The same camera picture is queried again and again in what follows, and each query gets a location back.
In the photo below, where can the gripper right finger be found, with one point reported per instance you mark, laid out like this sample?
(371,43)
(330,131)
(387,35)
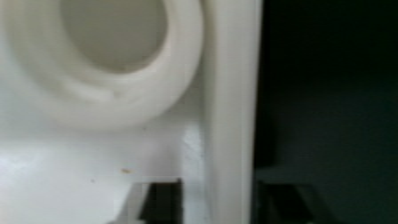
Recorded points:
(289,201)

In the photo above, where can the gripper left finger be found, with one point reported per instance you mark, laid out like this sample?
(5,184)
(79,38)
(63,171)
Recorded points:
(156,203)

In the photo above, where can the white square tabletop part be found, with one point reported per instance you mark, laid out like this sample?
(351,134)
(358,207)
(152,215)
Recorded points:
(129,78)

